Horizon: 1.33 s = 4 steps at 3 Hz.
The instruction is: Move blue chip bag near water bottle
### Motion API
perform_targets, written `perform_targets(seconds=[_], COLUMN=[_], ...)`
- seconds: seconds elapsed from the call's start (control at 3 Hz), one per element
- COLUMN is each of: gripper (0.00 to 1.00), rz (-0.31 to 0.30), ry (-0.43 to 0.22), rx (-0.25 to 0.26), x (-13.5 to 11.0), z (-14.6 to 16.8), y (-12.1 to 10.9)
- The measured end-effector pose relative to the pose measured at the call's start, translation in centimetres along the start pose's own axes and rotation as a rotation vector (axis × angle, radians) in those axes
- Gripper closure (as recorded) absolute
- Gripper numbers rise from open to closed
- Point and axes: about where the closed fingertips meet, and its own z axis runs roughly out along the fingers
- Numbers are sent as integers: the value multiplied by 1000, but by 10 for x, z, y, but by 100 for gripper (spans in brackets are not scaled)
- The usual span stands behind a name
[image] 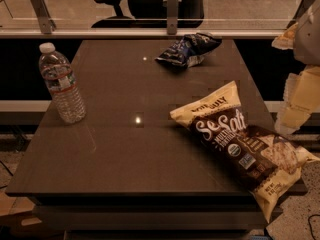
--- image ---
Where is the yellow taped gripper finger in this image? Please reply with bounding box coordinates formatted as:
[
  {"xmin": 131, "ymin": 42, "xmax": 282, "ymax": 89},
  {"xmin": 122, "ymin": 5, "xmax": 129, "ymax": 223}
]
[{"xmin": 275, "ymin": 65, "xmax": 320, "ymax": 135}]

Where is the blue chip bag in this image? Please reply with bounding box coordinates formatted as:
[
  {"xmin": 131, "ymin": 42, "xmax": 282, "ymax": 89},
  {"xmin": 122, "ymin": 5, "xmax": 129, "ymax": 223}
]
[{"xmin": 156, "ymin": 33, "xmax": 222, "ymax": 68}]

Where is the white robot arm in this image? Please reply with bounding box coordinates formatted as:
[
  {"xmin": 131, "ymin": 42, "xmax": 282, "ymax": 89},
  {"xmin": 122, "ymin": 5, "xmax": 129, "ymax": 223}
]
[{"xmin": 272, "ymin": 0, "xmax": 320, "ymax": 135}]

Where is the yellow brown tortilla chip bag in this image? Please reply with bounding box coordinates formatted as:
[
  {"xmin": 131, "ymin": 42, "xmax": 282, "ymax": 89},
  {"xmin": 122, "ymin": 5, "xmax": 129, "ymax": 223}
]
[{"xmin": 170, "ymin": 81, "xmax": 319, "ymax": 220}]

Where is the clear plastic water bottle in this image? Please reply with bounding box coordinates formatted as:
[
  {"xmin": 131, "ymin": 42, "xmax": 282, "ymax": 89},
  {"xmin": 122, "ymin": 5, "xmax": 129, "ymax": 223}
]
[{"xmin": 39, "ymin": 42, "xmax": 86, "ymax": 124}]

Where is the black office chair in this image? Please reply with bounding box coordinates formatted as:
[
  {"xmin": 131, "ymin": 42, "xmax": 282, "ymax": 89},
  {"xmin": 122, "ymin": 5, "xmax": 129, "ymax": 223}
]
[{"xmin": 92, "ymin": 0, "xmax": 204, "ymax": 28}]

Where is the glass partition panel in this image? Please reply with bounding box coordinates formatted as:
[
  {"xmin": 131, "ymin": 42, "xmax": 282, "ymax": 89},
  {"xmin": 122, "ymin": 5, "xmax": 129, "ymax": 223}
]
[{"xmin": 0, "ymin": 0, "xmax": 302, "ymax": 31}]

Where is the right metal partition bracket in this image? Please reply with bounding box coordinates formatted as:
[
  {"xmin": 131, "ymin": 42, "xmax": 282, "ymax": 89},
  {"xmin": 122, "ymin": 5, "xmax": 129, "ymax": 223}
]
[{"xmin": 287, "ymin": 0, "xmax": 316, "ymax": 28}]

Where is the metal partition bracket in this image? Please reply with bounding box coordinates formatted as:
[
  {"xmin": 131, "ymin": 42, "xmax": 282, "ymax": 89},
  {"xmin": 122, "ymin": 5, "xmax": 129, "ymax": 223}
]
[
  {"xmin": 167, "ymin": 0, "xmax": 179, "ymax": 35},
  {"xmin": 30, "ymin": 0, "xmax": 56, "ymax": 34},
  {"xmin": 287, "ymin": 0, "xmax": 316, "ymax": 28}
]

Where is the black floor cable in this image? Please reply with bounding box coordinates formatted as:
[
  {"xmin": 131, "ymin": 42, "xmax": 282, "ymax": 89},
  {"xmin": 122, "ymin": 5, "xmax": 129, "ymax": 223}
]
[{"xmin": 307, "ymin": 213, "xmax": 320, "ymax": 240}]

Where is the middle metal partition bracket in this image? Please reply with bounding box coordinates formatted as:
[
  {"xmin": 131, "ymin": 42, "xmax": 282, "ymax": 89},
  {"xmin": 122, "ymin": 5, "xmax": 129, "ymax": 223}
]
[{"xmin": 167, "ymin": 0, "xmax": 179, "ymax": 35}]

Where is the left metal partition bracket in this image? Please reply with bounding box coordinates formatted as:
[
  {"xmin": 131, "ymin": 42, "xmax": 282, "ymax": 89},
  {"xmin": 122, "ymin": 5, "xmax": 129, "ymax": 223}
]
[{"xmin": 30, "ymin": 0, "xmax": 56, "ymax": 34}]

